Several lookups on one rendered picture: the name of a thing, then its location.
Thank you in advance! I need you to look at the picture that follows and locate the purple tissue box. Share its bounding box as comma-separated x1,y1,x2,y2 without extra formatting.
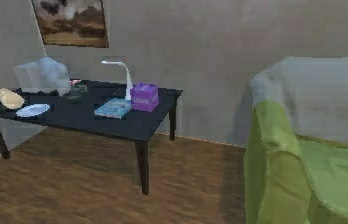
130,82,160,113

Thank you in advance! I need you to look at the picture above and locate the white desk lamp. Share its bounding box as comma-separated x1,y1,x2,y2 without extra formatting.
100,60,133,101

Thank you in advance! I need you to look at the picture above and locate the light blue book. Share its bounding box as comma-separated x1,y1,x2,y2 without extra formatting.
93,97,133,120

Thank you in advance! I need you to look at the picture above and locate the black table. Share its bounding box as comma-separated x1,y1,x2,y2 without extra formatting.
0,79,184,196

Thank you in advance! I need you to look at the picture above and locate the dark grey small object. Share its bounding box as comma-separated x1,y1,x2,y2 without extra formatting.
63,79,89,101

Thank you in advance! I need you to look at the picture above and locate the grey crumpled cloth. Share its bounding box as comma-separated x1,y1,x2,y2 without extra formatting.
13,56,72,97

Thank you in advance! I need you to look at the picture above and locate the framed brown landscape picture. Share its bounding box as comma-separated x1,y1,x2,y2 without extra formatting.
30,0,110,49

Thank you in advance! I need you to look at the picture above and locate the pale blue plate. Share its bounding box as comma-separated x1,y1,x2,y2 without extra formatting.
15,103,51,118

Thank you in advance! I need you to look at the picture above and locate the green and grey armchair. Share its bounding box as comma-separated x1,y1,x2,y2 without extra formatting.
243,56,348,224

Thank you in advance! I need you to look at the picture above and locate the tan bread loaf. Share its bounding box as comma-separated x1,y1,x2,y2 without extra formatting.
0,87,26,110

